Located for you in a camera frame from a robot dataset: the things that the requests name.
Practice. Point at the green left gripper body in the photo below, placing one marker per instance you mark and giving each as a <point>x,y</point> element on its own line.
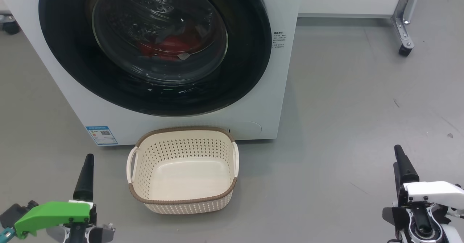
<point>54,214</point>

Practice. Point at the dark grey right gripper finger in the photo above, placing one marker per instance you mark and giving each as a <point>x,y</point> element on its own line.
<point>406,170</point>

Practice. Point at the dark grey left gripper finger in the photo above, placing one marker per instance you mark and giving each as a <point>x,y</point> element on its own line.
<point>85,185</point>

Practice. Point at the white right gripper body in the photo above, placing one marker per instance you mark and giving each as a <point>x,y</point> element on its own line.
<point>435,194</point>

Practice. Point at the round black glass washer door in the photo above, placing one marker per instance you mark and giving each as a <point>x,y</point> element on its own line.
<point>72,65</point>

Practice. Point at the red and white garment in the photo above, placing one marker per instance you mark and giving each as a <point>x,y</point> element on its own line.
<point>170,46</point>

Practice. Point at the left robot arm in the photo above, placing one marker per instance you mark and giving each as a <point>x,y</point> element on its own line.
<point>101,234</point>

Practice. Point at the cream perforated laundry basket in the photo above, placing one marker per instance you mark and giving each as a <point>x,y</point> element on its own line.
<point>188,177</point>

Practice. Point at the white front-load washing machine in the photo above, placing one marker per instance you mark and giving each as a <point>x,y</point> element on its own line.
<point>282,91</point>

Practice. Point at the blue energy label sticker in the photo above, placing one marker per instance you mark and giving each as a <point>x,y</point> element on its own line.
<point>102,135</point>

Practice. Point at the black caster wheel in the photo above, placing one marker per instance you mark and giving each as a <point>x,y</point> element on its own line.
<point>11,27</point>

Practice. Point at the printed warning text label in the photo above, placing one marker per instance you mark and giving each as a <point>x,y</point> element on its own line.
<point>279,40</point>

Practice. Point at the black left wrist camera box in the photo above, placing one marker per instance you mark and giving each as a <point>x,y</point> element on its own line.
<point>11,214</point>

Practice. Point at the metal frame leg with caster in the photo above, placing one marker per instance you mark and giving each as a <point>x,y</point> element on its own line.
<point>402,22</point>

